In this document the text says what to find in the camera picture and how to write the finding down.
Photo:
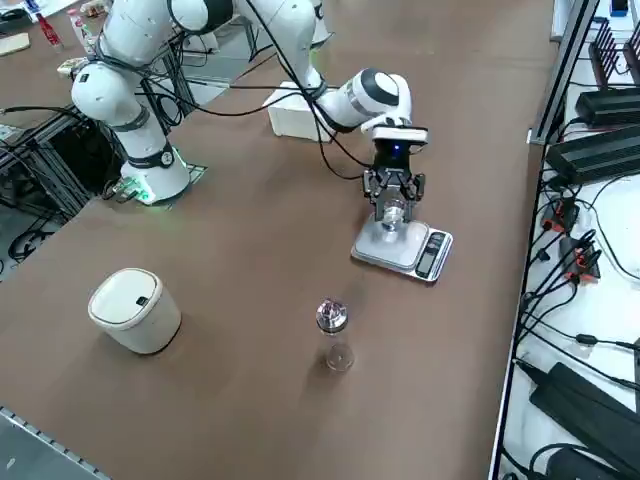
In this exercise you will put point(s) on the small clear measuring cup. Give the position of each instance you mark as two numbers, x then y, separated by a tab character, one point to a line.
393	215

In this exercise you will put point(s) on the bottle with red white label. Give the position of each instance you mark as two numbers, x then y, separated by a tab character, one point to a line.
80	27

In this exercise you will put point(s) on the clear bottle with silver cap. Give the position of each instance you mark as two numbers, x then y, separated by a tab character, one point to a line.
332	316

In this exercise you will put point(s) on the grey aluminium frame post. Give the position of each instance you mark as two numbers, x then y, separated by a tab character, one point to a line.
565	75

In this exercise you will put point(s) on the black metal frame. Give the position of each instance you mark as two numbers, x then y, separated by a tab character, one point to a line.
55	165

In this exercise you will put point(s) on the white open box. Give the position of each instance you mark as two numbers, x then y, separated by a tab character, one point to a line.
295	117

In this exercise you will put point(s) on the grey metal rail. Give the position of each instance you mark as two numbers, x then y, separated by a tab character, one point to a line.
45	440

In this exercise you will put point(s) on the cream lidded waste bin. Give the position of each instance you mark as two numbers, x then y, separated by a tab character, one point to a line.
135	312

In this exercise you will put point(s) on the orange and black plug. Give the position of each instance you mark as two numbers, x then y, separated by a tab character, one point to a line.
580	260
562	216

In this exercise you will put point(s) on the red drink bottle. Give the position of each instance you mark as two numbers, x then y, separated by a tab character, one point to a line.
50	30

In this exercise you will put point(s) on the dark slotted rack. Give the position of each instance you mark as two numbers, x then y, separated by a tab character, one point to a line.
612	55

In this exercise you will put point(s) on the silver digital kitchen scale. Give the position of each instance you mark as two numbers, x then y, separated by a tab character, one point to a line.
400	250

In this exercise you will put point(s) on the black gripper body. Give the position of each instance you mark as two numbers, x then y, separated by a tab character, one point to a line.
394	157

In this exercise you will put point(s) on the clear empty glass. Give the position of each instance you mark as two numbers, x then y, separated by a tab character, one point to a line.
339	357

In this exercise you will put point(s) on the tan wooden board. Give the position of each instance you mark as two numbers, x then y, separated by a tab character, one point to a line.
14	44

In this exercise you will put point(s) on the black power adapter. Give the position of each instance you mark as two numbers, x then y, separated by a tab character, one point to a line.
585	405
595	157
607	106

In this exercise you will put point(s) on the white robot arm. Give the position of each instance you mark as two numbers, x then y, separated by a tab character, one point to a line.
135	60

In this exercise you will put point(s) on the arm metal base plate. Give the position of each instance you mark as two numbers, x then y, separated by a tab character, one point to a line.
195	172

